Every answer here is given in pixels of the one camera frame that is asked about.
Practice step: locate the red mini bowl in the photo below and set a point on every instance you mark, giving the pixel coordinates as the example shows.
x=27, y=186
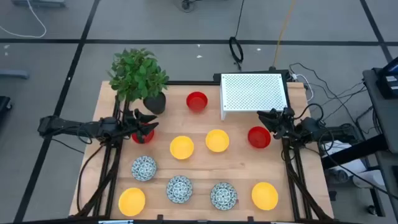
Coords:
x=148, y=137
x=196, y=101
x=259, y=137

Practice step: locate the grey desk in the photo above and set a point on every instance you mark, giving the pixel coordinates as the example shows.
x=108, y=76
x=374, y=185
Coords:
x=388, y=124

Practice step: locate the black plant pot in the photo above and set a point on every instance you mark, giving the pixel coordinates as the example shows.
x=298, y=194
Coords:
x=155, y=104

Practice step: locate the grey furniture foot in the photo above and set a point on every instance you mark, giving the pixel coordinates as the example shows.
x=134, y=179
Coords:
x=14, y=74

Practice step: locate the blue white patterned bowl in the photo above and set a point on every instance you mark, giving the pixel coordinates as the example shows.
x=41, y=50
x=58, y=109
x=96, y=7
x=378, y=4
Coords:
x=223, y=196
x=179, y=189
x=143, y=168

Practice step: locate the green leafy plant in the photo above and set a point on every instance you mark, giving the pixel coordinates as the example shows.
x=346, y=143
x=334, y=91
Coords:
x=138, y=74

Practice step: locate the silver metal plate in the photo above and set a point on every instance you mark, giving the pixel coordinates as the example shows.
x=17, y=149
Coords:
x=115, y=222

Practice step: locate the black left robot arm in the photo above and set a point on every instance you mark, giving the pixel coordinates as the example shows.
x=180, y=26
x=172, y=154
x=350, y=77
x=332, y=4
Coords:
x=68, y=126

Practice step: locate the black desk support beam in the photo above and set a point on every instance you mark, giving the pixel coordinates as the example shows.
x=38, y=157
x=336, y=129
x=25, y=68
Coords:
x=357, y=151

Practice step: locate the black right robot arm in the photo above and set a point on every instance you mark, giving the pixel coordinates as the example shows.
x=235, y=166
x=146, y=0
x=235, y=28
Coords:
x=311, y=127

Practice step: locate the yellow mini bowl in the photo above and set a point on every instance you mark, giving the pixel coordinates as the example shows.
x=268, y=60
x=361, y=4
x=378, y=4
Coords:
x=181, y=147
x=132, y=201
x=264, y=196
x=217, y=140

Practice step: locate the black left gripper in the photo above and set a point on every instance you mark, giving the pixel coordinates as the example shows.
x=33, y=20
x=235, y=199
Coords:
x=129, y=124

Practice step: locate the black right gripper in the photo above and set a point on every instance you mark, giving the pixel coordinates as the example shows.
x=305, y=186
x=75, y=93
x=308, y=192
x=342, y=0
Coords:
x=288, y=123

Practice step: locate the black aluminium support frame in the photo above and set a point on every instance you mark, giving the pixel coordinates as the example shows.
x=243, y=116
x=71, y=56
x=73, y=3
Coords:
x=291, y=180
x=112, y=183

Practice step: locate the white perforated metal shelf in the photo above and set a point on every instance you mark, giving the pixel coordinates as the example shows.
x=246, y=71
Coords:
x=252, y=93

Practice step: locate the black device on desk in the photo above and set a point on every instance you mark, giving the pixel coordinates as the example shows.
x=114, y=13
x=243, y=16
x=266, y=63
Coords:
x=388, y=84

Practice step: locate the white plastic bag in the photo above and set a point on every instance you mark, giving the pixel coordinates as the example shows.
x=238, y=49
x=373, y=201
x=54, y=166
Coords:
x=357, y=168

